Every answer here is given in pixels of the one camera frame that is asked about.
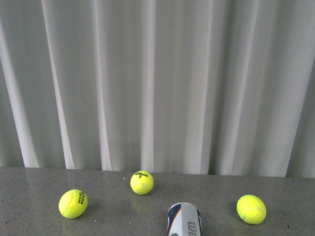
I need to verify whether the clear Wilson tennis ball can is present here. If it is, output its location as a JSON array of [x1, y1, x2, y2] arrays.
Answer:
[[167, 203, 203, 236]]

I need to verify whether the Wilson yellow tennis ball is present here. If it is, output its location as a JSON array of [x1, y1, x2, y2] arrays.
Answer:
[[130, 171, 154, 195]]

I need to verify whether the Head Team yellow tennis ball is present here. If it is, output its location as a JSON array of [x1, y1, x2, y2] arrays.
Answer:
[[58, 189, 88, 219]]

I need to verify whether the plain yellow tennis ball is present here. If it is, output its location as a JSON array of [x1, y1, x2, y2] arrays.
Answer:
[[237, 195, 267, 225]]

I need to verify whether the white pleated curtain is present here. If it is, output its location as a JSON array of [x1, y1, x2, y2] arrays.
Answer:
[[0, 0, 315, 177]]

